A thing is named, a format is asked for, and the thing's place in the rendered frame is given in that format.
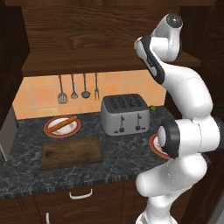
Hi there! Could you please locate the dark wooden cupboard door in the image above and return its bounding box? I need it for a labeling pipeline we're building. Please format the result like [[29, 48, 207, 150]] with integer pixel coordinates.
[[34, 204, 127, 224]]

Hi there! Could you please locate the dark wooden cutting board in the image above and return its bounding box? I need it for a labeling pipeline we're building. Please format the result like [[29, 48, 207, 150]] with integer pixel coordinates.
[[39, 136, 104, 172]]

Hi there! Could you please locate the brown baguette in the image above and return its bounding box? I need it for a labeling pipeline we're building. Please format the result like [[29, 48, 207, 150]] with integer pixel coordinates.
[[46, 115, 79, 133]]

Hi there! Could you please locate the small grey hanging turner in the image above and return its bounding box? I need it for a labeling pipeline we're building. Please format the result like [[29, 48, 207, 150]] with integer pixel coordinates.
[[70, 73, 80, 101]]

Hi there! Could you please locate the grey slotted spatula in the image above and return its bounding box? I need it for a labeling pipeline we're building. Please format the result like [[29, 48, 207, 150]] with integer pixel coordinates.
[[57, 74, 69, 105]]

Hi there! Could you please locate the dark wooden tall cabinet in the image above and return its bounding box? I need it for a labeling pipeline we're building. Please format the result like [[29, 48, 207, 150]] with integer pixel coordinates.
[[178, 0, 224, 126]]

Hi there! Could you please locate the red-rimmed plate with baguette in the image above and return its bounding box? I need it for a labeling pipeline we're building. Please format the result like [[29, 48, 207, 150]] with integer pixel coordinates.
[[43, 115, 82, 139]]

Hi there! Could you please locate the grey hanging ladle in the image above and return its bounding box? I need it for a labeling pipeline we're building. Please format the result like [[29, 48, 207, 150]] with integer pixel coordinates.
[[80, 73, 92, 100]]

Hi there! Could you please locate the white drawer handle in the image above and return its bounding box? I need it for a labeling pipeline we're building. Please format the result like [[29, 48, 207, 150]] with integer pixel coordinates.
[[68, 188, 94, 200]]

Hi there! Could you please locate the grey appliance side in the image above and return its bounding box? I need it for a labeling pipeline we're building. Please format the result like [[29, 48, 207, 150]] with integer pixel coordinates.
[[0, 106, 18, 163]]

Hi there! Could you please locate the silver four-slot toaster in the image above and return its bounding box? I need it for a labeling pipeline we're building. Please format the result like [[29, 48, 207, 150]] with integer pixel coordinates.
[[100, 93, 151, 137]]

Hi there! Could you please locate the red-rimmed white plate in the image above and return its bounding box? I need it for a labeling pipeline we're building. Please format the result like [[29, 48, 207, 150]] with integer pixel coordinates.
[[148, 132, 173, 161]]

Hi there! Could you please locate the dark wooden drawer front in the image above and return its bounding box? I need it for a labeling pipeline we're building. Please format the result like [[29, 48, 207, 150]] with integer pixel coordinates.
[[32, 180, 125, 210]]

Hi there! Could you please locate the dark wooden wall cabinet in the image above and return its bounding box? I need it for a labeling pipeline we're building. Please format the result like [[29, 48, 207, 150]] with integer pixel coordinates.
[[20, 0, 203, 78]]

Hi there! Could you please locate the grey hanging meat fork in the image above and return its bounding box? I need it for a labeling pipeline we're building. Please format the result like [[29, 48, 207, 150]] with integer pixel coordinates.
[[93, 72, 101, 102]]

